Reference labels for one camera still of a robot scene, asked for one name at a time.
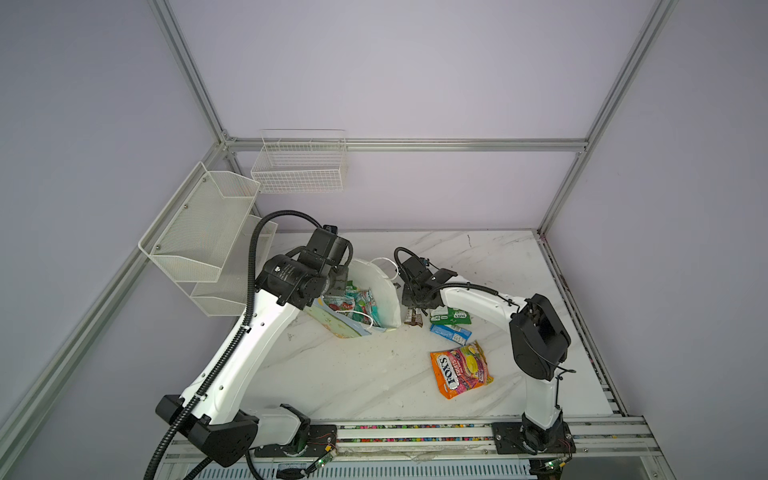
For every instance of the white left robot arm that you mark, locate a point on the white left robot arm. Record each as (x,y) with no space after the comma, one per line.
(208,413)

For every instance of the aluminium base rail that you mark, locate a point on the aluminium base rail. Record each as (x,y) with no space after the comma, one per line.
(615,447)

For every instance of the blue snack packet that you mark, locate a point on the blue snack packet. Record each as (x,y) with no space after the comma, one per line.
(454,333)

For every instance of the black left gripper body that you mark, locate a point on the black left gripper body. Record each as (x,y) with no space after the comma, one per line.
(337,281)

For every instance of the teal Fox's candy bag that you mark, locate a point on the teal Fox's candy bag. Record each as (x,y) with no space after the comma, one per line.
(367,311)
(345,303)

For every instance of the aluminium frame posts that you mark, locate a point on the aluminium frame posts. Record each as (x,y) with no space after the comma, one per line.
(33,410)

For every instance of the green candy bag right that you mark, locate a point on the green candy bag right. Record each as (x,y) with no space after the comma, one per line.
(449,316)

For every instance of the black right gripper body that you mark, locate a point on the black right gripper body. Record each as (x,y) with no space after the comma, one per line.
(410,299)

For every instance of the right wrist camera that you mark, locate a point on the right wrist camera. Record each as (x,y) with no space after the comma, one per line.
(417,264)

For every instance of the white mesh shelf lower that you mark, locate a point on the white mesh shelf lower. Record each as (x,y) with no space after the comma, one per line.
(227,296)

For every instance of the white printed paper bag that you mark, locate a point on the white printed paper bag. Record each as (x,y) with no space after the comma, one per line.
(364,275)

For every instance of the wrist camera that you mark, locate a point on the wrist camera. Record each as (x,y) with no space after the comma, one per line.
(326,248)
(417,264)

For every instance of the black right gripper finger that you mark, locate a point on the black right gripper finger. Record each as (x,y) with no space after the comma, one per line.
(418,317)
(409,317)

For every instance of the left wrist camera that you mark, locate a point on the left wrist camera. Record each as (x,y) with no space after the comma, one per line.
(326,248)

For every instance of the orange Fox's candy bag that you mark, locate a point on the orange Fox's candy bag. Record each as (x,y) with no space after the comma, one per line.
(460,370)

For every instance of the white wire basket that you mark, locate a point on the white wire basket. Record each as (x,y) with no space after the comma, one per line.
(301,161)

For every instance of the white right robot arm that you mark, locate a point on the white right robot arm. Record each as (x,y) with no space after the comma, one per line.
(539,342)

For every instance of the white mesh shelf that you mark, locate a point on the white mesh shelf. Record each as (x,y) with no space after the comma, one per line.
(190,241)
(227,296)

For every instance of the white mesh shelf upper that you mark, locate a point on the white mesh shelf upper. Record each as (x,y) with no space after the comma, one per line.
(190,241)

